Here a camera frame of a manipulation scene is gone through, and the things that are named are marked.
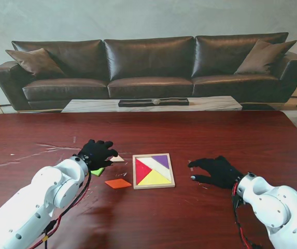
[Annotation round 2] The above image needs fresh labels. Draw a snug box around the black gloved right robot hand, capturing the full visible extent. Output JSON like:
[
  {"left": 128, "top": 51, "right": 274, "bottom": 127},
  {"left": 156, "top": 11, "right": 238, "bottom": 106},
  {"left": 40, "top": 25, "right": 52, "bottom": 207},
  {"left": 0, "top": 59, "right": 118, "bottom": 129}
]
[{"left": 188, "top": 155, "right": 244, "bottom": 190}]

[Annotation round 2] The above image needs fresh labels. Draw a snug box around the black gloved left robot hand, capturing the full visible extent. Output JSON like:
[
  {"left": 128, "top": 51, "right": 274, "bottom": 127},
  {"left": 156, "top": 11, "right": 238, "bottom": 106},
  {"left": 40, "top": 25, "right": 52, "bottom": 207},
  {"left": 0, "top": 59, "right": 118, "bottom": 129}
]
[{"left": 78, "top": 139, "right": 119, "bottom": 172}]

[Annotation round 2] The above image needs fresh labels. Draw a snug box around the green tangram square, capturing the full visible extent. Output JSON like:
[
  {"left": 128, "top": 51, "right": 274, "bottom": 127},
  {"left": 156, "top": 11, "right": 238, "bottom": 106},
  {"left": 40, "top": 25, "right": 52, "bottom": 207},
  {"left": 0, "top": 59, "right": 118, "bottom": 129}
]
[{"left": 90, "top": 167, "right": 106, "bottom": 177}]

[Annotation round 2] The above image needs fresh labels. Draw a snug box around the orange tangram parallelogram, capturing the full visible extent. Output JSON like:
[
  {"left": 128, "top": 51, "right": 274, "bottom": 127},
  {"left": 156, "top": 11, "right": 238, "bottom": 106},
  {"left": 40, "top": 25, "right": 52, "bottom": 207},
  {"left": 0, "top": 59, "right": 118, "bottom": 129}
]
[{"left": 104, "top": 178, "right": 133, "bottom": 190}]

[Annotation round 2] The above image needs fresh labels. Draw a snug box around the red large tangram triangle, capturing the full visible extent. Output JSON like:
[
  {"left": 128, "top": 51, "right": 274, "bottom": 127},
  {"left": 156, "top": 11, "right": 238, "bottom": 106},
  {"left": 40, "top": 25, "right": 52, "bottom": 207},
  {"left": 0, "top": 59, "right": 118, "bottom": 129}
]
[{"left": 135, "top": 158, "right": 153, "bottom": 185}]

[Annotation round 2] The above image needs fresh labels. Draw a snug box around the purple medium tangram triangle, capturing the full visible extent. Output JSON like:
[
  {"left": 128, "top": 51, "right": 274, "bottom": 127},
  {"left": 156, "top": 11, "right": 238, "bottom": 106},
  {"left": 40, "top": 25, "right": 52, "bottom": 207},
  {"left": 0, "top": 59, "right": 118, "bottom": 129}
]
[{"left": 152, "top": 155, "right": 170, "bottom": 170}]

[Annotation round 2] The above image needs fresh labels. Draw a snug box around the yellow large tangram triangle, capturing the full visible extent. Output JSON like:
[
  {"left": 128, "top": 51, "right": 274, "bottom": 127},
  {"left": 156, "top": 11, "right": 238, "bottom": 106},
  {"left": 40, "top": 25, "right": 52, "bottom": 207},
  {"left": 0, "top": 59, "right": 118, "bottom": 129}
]
[{"left": 137, "top": 170, "right": 172, "bottom": 186}]

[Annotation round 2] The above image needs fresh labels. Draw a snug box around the wooden square puzzle tray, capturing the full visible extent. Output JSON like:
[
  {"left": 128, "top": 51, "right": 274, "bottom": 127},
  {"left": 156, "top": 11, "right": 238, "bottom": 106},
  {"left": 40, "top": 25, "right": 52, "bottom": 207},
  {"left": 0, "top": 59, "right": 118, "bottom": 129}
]
[{"left": 132, "top": 153, "right": 176, "bottom": 190}]

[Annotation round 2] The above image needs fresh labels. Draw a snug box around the marble coffee table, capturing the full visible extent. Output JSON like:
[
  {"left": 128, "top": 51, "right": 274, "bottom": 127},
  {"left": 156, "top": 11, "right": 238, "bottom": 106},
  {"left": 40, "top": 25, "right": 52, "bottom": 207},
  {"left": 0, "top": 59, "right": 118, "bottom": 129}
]
[{"left": 61, "top": 95, "right": 243, "bottom": 113}]

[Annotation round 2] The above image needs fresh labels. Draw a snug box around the long black decorative tray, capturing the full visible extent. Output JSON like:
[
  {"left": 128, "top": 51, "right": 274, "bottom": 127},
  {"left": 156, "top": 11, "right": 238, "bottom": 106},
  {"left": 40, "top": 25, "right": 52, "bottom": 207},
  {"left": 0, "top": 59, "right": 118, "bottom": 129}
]
[{"left": 118, "top": 98, "right": 190, "bottom": 107}]

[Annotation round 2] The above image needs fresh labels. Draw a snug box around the dark brown leather sofa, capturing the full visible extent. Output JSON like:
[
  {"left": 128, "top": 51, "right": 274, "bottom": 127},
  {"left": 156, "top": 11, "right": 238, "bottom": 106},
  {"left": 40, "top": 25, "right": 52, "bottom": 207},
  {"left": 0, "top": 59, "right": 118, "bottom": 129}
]
[{"left": 0, "top": 32, "right": 297, "bottom": 113}]

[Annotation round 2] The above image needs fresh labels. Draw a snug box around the brown sofa cushion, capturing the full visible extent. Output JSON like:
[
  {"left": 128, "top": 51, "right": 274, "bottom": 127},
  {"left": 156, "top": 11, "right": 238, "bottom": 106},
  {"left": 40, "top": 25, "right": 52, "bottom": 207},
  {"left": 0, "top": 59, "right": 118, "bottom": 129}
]
[
  {"left": 234, "top": 39, "right": 297, "bottom": 75},
  {"left": 5, "top": 48, "right": 66, "bottom": 78}
]

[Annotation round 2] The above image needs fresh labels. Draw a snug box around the red black left arm cable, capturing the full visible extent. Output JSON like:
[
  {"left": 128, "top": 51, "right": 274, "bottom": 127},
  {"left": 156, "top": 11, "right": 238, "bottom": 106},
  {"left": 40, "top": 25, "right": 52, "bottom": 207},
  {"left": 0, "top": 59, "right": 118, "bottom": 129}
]
[{"left": 25, "top": 170, "right": 92, "bottom": 249}]

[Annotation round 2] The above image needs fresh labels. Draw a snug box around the red black arm cable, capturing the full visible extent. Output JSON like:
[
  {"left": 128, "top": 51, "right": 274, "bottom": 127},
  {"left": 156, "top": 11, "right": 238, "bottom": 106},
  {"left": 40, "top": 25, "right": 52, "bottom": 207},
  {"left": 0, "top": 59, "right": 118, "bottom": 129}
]
[
  {"left": 25, "top": 170, "right": 92, "bottom": 249},
  {"left": 231, "top": 181, "right": 264, "bottom": 249}
]

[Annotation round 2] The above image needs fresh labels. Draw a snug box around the red black right arm cable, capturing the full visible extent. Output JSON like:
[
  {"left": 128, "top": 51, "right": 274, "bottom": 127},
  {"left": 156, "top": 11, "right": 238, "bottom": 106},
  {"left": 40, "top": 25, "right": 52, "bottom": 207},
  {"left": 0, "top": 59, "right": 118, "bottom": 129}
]
[{"left": 231, "top": 181, "right": 264, "bottom": 249}]

